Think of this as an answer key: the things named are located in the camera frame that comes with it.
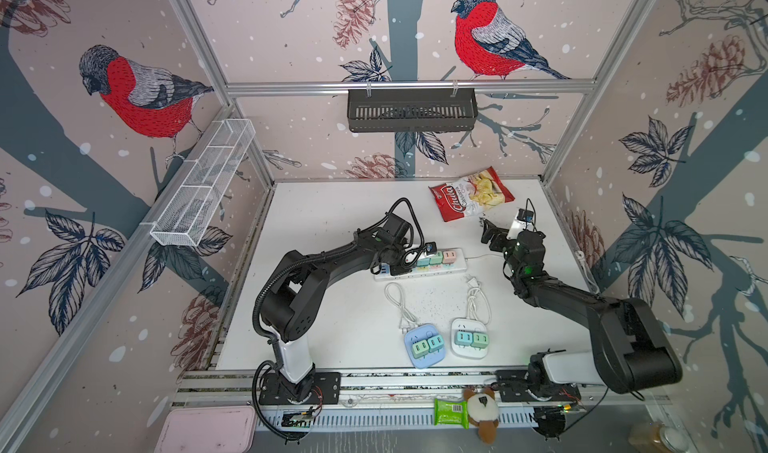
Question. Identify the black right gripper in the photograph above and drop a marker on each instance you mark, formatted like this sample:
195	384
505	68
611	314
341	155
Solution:
491	234

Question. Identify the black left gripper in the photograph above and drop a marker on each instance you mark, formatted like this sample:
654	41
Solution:
397	270

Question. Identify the white long power strip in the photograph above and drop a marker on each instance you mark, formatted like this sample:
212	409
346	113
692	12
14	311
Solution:
460	266

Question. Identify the pink usb charger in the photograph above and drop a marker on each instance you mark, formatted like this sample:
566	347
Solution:
449	256

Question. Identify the light green usb charger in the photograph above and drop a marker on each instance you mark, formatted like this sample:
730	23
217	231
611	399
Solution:
480	340

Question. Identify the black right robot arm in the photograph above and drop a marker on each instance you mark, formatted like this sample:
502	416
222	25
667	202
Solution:
629	349

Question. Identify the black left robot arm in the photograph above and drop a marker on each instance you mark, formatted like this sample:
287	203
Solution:
288	304

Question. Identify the red cassava chips bag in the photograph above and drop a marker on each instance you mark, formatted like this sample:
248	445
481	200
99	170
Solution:
470	195

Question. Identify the white square power socket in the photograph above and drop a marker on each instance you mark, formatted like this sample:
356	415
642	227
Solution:
469	325

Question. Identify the blue square power socket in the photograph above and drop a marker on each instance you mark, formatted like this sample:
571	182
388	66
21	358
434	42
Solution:
422	333

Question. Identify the brown plush toy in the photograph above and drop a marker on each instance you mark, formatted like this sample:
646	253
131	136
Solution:
483	412

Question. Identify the green wet wipes pack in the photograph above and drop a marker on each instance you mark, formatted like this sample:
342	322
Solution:
451	413

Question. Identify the pink tray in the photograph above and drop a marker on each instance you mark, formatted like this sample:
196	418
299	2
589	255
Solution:
228	429

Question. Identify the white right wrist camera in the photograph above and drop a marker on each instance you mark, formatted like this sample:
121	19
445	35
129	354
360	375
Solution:
525	220

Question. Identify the black hanging wire basket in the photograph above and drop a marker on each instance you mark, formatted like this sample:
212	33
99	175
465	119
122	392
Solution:
412	110

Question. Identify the white wire mesh shelf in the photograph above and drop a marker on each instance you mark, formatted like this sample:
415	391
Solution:
193	205

